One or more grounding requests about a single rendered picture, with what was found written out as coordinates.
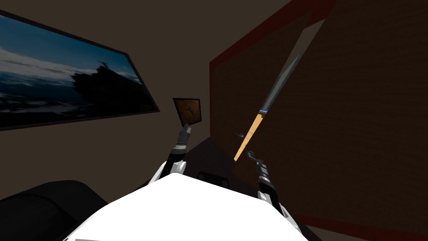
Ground large seascape wall picture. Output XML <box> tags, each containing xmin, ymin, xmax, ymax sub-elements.
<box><xmin>0</xmin><ymin>10</ymin><xmax>161</xmax><ymax>131</ymax></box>

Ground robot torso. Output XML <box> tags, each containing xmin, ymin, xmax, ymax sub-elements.
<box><xmin>63</xmin><ymin>171</ymin><xmax>310</xmax><ymax>241</ymax></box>

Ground small orange wall picture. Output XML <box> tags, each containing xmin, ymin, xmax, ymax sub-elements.
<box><xmin>172</xmin><ymin>97</ymin><xmax>203</xmax><ymax>128</ymax></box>

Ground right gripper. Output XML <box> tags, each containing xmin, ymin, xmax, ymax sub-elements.
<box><xmin>255</xmin><ymin>159</ymin><xmax>271</xmax><ymax>183</ymax></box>

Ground brown door leaf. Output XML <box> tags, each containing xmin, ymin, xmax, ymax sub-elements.
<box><xmin>210</xmin><ymin>10</ymin><xmax>313</xmax><ymax>162</ymax></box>
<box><xmin>232</xmin><ymin>0</ymin><xmax>428</xmax><ymax>235</ymax></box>

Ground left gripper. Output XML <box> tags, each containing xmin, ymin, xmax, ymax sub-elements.
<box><xmin>178</xmin><ymin>124</ymin><xmax>193</xmax><ymax>146</ymax></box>

